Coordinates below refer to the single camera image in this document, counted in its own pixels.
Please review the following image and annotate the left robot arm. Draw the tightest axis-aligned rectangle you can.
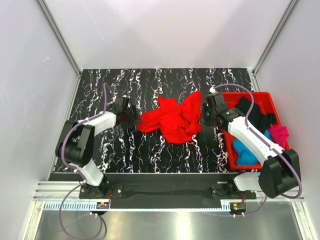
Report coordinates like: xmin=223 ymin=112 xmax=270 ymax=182
xmin=55 ymin=96 xmax=140 ymax=198

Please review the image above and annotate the right aluminium frame post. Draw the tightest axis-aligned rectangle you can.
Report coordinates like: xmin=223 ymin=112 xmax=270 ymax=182
xmin=252 ymin=0 xmax=300 ymax=76

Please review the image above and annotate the aluminium frame post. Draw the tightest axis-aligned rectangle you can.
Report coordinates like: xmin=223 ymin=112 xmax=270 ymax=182
xmin=252 ymin=0 xmax=300 ymax=76
xmin=35 ymin=0 xmax=82 ymax=78

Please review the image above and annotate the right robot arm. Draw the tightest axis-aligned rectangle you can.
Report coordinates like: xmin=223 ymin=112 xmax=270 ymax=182
xmin=200 ymin=92 xmax=303 ymax=199

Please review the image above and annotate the pink t shirt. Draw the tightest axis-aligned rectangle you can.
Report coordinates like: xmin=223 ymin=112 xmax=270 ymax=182
xmin=268 ymin=124 xmax=290 ymax=148

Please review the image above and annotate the aluminium rail with cable duct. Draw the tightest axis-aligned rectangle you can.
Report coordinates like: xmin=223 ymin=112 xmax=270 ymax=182
xmin=32 ymin=181 xmax=306 ymax=213

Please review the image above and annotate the left aluminium frame post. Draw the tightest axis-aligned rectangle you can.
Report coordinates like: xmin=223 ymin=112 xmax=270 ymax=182
xmin=35 ymin=0 xmax=82 ymax=78

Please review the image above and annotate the left yellow connector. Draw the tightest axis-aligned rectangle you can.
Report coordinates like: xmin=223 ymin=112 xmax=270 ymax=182
xmin=96 ymin=201 xmax=110 ymax=210

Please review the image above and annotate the red t shirt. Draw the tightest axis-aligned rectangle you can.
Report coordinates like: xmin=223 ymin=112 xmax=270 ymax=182
xmin=136 ymin=91 xmax=202 ymax=144

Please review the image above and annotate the blue t shirt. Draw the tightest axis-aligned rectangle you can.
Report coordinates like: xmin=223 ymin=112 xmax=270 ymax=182
xmin=232 ymin=138 xmax=259 ymax=166

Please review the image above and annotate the yellow connector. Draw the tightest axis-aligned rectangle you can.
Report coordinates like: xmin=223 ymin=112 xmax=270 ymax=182
xmin=96 ymin=201 xmax=110 ymax=210
xmin=230 ymin=202 xmax=247 ymax=211

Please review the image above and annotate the black t shirt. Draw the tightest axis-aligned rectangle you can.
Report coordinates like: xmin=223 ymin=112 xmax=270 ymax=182
xmin=235 ymin=97 xmax=277 ymax=134

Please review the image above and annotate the right yellow connector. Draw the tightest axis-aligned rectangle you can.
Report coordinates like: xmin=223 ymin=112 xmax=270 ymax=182
xmin=230 ymin=202 xmax=247 ymax=211

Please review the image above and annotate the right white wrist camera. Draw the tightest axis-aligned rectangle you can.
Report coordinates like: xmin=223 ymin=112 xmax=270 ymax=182
xmin=209 ymin=87 xmax=216 ymax=94

